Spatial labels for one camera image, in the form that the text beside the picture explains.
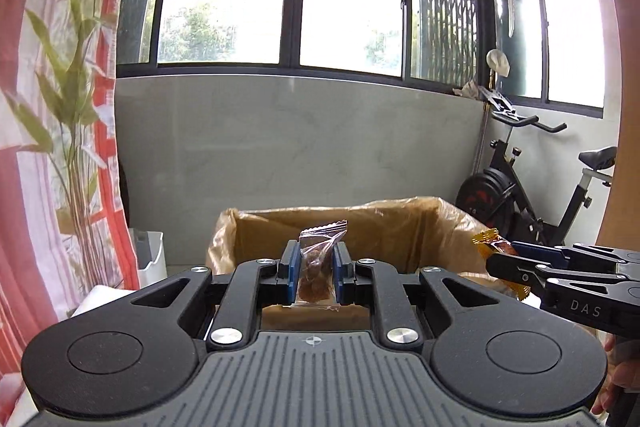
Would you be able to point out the crumpled rag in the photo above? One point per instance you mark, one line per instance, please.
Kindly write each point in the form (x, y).
(470, 91)

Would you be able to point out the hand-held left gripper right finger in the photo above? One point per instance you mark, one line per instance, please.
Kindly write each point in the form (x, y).
(341, 274)

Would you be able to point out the white plastic bin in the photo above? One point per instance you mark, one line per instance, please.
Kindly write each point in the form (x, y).
(150, 257)

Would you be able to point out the gold snack packet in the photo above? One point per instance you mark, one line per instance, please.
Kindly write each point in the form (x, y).
(487, 239)

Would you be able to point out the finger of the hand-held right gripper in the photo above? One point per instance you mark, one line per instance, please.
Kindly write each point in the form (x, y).
(590, 299)
(535, 251)

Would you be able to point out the white mop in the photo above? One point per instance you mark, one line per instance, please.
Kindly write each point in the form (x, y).
(499, 63)

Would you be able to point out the black exercise bike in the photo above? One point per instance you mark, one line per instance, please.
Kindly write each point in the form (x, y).
(505, 197)

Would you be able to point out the clear packet of brown snacks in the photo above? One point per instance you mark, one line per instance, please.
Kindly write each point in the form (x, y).
(316, 267)

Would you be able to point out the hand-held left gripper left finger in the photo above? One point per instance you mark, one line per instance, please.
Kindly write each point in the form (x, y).
(295, 274)

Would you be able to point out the printed red and white curtain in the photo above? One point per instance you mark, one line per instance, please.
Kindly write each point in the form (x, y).
(55, 107)

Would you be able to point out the person's right hand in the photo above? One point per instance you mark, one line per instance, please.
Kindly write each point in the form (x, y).
(622, 372)

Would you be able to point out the cardboard box with plastic liner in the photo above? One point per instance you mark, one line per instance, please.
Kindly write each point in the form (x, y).
(395, 232)

